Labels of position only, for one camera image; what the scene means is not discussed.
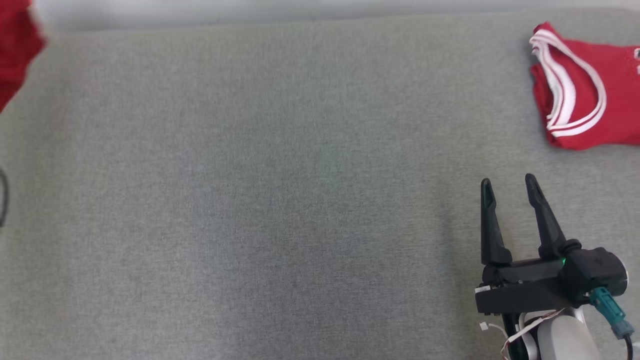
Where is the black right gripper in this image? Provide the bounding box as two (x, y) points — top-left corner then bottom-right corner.
(474, 173), (577, 317)

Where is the red jersey with white sleeves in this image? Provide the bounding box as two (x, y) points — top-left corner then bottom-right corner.
(529, 21), (640, 151)

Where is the teal plug right camera cable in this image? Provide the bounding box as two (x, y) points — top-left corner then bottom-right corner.
(589, 287), (640, 360)

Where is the grey fabric sofa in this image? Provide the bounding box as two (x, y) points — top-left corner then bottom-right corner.
(0, 7), (640, 360)

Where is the thin white red wire bundle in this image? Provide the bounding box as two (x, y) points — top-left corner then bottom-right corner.
(479, 309), (566, 360)

